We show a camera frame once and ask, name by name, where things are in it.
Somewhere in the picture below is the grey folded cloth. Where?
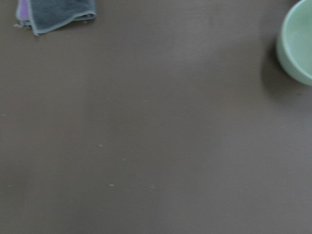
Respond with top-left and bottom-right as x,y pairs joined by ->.
16,0 -> 97,36

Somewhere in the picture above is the green bowl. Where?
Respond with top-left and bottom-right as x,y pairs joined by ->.
276,0 -> 312,86

